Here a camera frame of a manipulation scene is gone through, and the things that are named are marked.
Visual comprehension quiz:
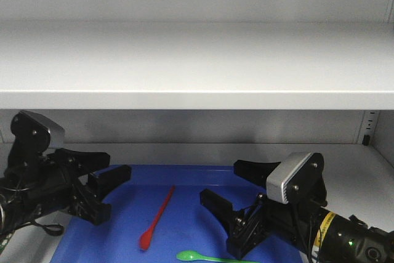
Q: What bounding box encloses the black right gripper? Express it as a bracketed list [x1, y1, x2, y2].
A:
[199, 160, 328, 260]

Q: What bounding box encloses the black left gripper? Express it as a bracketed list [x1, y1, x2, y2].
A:
[1, 112, 132, 225]

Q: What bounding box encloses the green plastic spoon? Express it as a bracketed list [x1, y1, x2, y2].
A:
[176, 250, 255, 263]

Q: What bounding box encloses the red plastic spoon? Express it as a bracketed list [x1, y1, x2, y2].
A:
[139, 185, 175, 251]

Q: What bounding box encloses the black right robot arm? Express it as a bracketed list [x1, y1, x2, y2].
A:
[200, 153, 393, 262]

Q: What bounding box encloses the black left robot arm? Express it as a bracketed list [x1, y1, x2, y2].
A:
[1, 111, 132, 240]

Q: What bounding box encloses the white upper cabinet shelf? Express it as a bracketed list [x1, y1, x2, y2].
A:
[1, 21, 393, 110]

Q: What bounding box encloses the blue plastic tray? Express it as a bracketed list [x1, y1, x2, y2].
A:
[49, 164, 304, 263]

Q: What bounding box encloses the black shelf support clip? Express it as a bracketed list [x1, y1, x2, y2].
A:
[362, 134, 371, 146]

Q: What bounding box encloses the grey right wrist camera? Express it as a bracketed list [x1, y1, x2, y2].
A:
[266, 152, 324, 204]

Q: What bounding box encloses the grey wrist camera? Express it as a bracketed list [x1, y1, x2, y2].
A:
[266, 152, 324, 204]
[22, 110, 65, 148]

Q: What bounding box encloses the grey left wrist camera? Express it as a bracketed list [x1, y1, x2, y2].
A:
[22, 110, 65, 148]

